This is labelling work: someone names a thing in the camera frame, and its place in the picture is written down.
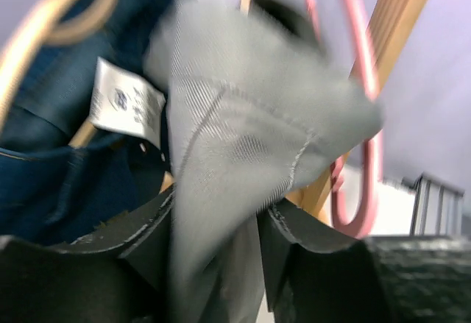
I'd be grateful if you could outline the grey pleated skirt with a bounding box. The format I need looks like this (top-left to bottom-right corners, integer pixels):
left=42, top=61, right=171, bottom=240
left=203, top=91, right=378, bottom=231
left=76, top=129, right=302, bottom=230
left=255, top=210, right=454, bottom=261
left=144, top=0, right=361, bottom=322

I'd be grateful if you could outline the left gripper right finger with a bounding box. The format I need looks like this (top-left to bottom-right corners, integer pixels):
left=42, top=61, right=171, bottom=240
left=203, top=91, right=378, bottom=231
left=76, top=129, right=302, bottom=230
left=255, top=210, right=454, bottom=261
left=258, top=205, right=470, bottom=323

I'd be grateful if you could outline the pink plastic hanger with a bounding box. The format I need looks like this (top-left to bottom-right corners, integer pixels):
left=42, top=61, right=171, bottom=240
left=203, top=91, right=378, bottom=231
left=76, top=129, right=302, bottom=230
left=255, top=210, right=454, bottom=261
left=329, top=0, right=383, bottom=238

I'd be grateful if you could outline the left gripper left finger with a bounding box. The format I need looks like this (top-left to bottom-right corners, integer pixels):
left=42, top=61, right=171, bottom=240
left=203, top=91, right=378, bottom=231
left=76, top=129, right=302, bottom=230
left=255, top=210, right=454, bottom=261
left=1, top=188, right=173, bottom=322

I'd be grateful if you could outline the wooden clothes rack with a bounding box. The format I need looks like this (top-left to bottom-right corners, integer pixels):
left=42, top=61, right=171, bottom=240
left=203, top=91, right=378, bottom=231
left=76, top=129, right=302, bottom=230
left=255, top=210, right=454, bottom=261
left=287, top=0, right=427, bottom=237

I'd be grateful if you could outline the beige hanger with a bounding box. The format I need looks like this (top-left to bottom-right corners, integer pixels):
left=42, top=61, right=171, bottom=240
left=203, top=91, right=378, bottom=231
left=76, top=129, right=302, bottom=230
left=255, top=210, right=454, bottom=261
left=69, top=0, right=251, bottom=193
left=1, top=0, right=118, bottom=125

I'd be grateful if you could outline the aluminium mounting rail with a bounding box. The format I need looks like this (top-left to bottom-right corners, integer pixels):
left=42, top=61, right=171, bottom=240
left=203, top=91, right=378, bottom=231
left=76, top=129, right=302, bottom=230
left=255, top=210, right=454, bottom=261
left=401, top=173, right=464, bottom=236

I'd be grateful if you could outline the beige hanger rear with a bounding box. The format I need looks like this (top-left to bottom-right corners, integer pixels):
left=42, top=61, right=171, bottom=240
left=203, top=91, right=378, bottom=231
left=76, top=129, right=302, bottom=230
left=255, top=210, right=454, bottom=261
left=1, top=0, right=118, bottom=125

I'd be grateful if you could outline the beige hanger front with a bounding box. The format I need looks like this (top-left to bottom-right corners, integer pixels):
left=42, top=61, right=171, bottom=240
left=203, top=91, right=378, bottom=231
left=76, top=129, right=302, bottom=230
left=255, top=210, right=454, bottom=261
left=69, top=0, right=251, bottom=193

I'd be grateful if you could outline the dark blue denim skirt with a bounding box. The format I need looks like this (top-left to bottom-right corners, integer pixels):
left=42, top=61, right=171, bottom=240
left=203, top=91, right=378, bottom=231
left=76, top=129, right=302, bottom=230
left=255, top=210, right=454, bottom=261
left=1, top=0, right=173, bottom=246

